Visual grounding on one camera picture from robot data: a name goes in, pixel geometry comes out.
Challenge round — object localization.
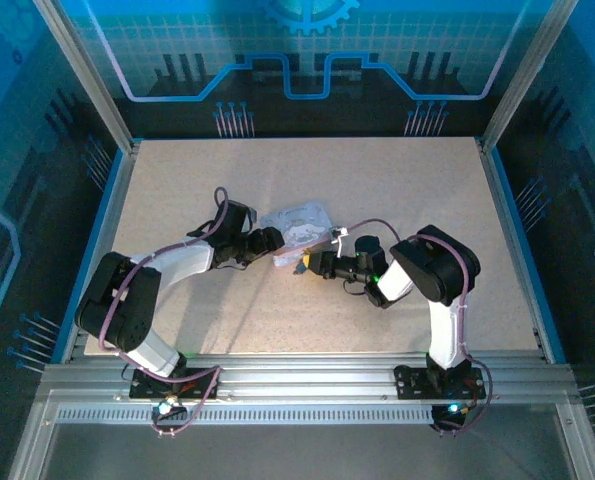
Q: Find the blue table edge strip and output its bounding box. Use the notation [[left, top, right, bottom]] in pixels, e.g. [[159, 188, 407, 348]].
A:
[[50, 147, 129, 362], [490, 147, 569, 364]]

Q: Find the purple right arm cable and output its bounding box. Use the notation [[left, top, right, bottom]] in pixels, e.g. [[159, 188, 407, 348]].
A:
[[345, 217, 494, 435]]

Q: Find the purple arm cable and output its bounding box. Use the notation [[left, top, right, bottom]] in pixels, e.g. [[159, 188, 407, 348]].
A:
[[98, 186, 230, 439], [345, 217, 494, 435]]

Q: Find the wide aluminium base rail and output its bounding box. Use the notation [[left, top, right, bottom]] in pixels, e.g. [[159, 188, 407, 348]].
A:
[[41, 352, 578, 406]]

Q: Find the aluminium table side rail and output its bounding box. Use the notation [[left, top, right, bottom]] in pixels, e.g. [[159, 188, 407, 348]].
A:
[[61, 142, 143, 364], [476, 139, 554, 361]]

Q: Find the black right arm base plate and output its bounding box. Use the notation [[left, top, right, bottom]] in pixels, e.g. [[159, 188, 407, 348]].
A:
[[394, 364, 486, 401]]

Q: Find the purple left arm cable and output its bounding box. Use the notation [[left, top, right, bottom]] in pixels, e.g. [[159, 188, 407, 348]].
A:
[[98, 186, 230, 439]]

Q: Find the slotted grey cable duct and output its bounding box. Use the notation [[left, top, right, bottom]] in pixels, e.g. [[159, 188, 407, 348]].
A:
[[56, 407, 438, 426]]

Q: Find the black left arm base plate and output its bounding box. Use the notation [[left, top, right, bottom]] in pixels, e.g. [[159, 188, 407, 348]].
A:
[[129, 367, 222, 401]]

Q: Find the aluminium frame post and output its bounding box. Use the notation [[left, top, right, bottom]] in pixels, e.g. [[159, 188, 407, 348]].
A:
[[31, 0, 141, 151], [481, 0, 578, 151]]

